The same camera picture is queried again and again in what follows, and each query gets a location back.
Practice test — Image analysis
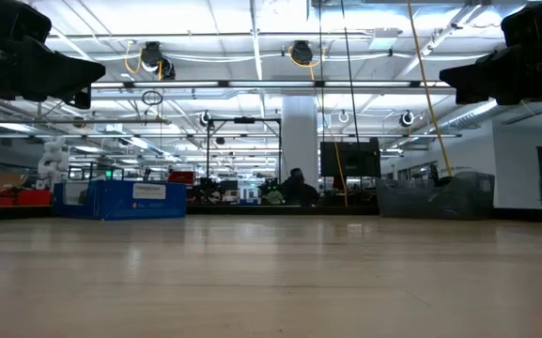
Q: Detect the black aluminium table frame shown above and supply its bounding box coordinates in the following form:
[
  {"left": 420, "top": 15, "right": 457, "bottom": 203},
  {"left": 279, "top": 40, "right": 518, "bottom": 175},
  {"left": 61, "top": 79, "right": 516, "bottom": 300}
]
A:
[{"left": 0, "top": 204, "right": 542, "bottom": 223}]

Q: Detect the long ceiling light bar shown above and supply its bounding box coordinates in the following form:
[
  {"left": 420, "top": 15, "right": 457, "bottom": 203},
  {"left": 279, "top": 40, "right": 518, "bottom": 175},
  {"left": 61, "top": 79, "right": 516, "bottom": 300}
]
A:
[{"left": 89, "top": 79, "right": 459, "bottom": 91}]

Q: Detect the blue cardboard box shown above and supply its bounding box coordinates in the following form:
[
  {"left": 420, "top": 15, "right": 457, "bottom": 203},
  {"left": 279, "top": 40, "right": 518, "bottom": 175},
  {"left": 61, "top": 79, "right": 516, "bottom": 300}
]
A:
[{"left": 53, "top": 179, "right": 188, "bottom": 221}]

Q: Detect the small red box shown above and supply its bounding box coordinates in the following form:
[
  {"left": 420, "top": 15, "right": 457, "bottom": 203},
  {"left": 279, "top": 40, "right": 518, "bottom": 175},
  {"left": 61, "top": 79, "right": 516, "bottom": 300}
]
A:
[{"left": 167, "top": 170, "right": 196, "bottom": 185}]

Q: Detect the black metal frame stand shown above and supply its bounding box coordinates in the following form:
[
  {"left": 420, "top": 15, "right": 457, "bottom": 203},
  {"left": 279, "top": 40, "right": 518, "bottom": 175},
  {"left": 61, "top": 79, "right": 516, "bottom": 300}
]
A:
[{"left": 206, "top": 115, "right": 283, "bottom": 192}]

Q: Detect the brown cardboard box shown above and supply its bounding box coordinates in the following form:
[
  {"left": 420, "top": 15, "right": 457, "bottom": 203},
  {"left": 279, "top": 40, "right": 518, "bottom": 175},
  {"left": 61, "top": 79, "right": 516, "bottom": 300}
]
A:
[{"left": 0, "top": 170, "right": 23, "bottom": 189}]

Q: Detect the hanging black cable loop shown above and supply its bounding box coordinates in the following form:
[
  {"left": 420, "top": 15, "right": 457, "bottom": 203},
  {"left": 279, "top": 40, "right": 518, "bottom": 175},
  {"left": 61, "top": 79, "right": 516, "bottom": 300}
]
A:
[{"left": 141, "top": 89, "right": 164, "bottom": 107}]

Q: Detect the silver ventilation duct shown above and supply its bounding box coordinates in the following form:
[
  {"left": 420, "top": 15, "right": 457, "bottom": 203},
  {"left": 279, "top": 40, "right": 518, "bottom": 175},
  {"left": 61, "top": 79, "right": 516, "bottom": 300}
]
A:
[{"left": 443, "top": 96, "right": 542, "bottom": 131}]

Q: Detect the red crate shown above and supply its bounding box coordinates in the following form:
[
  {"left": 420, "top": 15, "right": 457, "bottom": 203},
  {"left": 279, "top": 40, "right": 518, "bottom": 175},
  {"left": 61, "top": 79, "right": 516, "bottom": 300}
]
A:
[{"left": 0, "top": 187, "right": 54, "bottom": 207}]

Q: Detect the black ceiling cable reel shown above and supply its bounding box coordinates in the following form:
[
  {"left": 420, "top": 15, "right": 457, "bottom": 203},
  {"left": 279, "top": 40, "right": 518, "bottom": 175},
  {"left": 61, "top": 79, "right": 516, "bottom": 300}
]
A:
[
  {"left": 288, "top": 39, "right": 315, "bottom": 66},
  {"left": 139, "top": 40, "right": 177, "bottom": 81}
]

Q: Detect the yellow hanging cable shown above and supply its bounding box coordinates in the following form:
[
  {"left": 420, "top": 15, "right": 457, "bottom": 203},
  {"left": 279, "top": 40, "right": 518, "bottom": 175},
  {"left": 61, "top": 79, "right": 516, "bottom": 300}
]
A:
[
  {"left": 406, "top": 0, "right": 454, "bottom": 178},
  {"left": 333, "top": 140, "right": 349, "bottom": 207}
]

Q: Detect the green black background robot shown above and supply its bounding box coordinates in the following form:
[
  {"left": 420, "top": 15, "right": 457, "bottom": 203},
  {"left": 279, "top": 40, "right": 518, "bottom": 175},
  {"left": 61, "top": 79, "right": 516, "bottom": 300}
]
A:
[{"left": 259, "top": 177, "right": 285, "bottom": 207}]

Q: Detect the person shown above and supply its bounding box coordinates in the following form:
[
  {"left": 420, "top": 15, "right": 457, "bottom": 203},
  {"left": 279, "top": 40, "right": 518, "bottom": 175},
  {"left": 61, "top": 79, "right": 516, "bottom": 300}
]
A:
[{"left": 281, "top": 167, "right": 321, "bottom": 207}]

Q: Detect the white square column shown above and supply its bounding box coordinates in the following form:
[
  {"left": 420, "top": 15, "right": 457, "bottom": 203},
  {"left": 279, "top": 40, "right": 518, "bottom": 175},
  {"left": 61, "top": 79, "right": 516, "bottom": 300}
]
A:
[{"left": 282, "top": 96, "right": 319, "bottom": 192}]

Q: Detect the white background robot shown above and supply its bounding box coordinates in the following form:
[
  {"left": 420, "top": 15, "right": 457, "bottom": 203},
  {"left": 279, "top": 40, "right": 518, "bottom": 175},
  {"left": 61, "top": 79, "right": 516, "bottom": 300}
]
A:
[{"left": 37, "top": 135, "right": 71, "bottom": 192}]

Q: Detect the clear plastic bin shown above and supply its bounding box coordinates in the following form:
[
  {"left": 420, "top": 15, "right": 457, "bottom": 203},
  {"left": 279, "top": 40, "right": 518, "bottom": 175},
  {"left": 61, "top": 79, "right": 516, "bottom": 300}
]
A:
[{"left": 376, "top": 171, "right": 496, "bottom": 221}]

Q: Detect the black monitor screen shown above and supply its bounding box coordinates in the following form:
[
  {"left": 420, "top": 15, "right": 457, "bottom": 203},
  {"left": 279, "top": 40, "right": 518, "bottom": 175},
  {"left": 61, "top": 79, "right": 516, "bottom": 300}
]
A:
[{"left": 319, "top": 137, "right": 382, "bottom": 178}]

